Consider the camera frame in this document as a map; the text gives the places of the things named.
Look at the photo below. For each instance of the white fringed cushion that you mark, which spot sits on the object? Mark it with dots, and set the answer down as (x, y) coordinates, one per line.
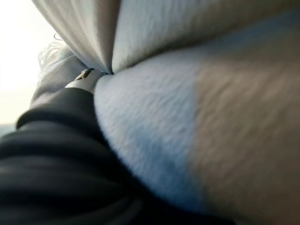
(199, 105)

